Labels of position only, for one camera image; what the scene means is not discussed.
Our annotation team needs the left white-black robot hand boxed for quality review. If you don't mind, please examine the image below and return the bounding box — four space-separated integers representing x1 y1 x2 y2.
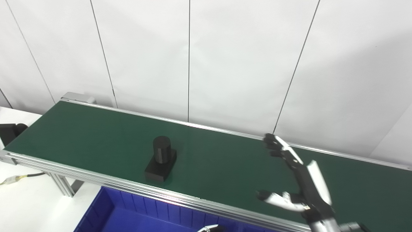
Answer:
197 225 226 232

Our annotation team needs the right white-black robot hand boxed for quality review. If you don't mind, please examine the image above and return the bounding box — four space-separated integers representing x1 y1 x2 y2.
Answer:
257 133 335 223

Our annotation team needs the black cylinder-on-block part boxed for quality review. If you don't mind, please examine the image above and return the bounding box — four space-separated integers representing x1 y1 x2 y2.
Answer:
145 136 177 183

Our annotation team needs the green conveyor belt surface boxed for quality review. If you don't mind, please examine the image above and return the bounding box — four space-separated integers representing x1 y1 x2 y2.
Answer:
5 101 412 232

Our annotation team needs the blue plastic bin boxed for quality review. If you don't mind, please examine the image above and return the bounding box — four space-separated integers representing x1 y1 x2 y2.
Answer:
73 186 277 232

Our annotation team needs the green conveyor belt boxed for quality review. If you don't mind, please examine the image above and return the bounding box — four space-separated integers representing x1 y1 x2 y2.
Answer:
0 98 412 232

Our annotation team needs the aluminium conveyor support leg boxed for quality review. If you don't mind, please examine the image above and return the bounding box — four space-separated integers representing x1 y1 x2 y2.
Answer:
45 172 85 197

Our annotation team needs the grey conveyor motor housing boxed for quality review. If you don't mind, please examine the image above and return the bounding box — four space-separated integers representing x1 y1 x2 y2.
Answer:
61 92 96 104

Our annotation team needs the black block-shaped object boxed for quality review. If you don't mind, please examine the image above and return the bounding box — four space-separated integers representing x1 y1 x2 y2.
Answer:
0 123 28 147

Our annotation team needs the black cable with yellow connector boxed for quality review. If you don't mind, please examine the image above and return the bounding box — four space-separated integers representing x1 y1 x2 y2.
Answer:
0 172 46 186

